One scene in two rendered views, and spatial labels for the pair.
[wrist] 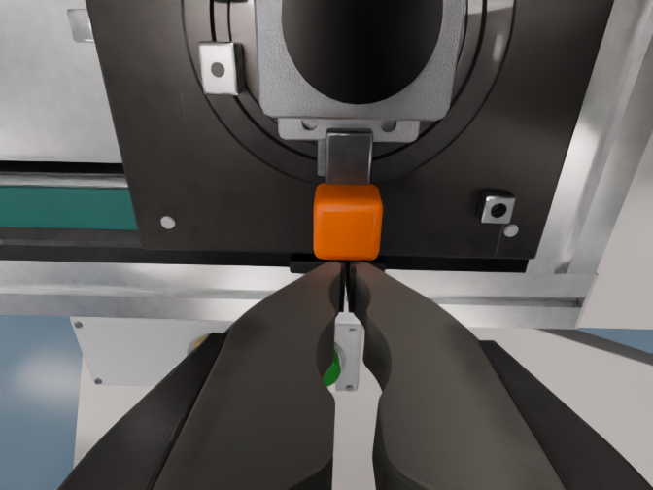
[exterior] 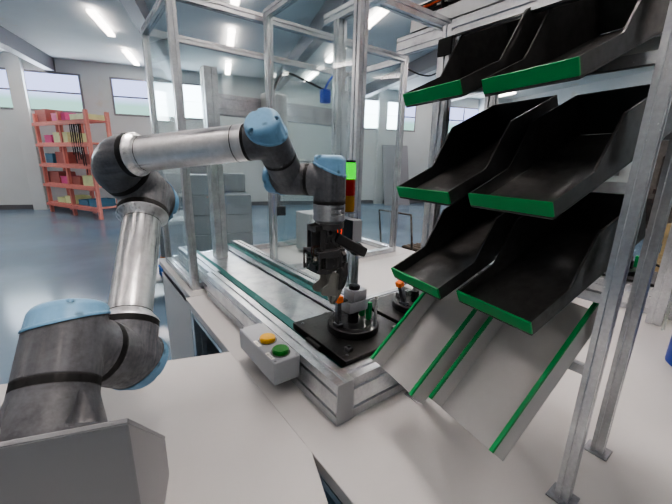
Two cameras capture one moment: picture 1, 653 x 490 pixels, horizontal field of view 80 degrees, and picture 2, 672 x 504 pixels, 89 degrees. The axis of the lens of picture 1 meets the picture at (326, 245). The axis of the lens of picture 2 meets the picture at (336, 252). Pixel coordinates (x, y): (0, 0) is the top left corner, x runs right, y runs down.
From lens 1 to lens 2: 89 cm
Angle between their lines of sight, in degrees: 92
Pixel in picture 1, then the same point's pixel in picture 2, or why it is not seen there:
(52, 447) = not seen: outside the picture
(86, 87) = not seen: hidden behind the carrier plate
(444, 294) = (322, 360)
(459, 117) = (356, 332)
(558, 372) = (298, 491)
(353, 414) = (212, 431)
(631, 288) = (361, 472)
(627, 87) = not seen: hidden behind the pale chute
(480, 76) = (362, 331)
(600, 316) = (340, 474)
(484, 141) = (356, 344)
